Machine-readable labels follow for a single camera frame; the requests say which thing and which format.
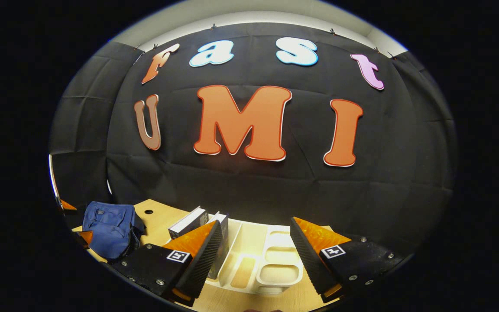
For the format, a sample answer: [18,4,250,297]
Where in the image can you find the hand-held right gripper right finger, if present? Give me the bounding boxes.
[291,217,415,304]

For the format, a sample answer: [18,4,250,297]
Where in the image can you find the portrait cover book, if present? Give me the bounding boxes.
[168,206,209,240]

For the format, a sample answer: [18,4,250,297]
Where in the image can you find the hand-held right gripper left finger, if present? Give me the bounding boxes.
[112,219,223,308]

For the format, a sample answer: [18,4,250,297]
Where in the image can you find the blue cover book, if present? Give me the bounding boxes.
[207,211,230,280]

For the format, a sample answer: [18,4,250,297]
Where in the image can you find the blue schoolbag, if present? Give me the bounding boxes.
[82,201,146,260]

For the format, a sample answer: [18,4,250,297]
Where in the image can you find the white bookshelf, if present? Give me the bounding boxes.
[206,219,304,295]

